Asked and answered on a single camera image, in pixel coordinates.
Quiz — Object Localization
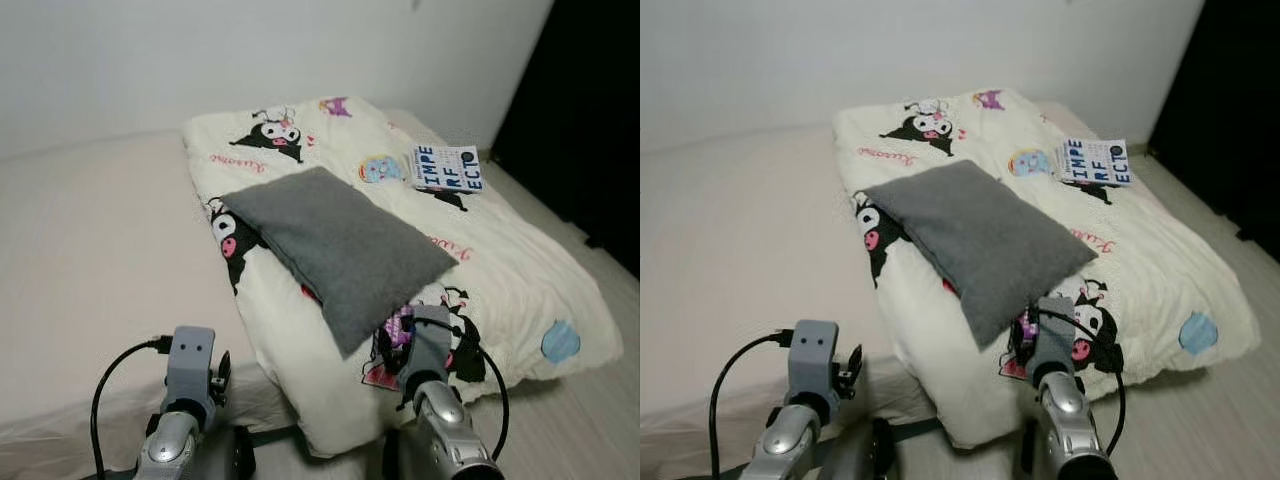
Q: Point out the white book blue letters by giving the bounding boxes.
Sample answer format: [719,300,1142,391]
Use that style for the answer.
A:
[1055,138,1133,187]
[410,144,486,194]

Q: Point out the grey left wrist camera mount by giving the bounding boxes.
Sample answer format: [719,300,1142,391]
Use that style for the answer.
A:
[165,326,218,416]
[787,320,841,411]

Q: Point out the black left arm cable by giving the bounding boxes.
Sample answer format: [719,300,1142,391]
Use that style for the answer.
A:
[89,337,173,480]
[707,329,796,480]

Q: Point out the dark robot left leg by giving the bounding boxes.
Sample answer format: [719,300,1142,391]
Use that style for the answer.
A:
[205,425,257,480]
[820,418,898,480]

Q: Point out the cream cartoon print blanket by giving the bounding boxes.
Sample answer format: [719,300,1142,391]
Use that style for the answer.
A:
[832,88,1261,449]
[183,95,623,458]

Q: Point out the beige sheeted mattress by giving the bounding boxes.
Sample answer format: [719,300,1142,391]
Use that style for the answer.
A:
[0,107,626,480]
[640,100,1266,480]

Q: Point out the grey pillow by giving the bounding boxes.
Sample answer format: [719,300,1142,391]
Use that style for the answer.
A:
[218,166,461,359]
[862,160,1099,351]

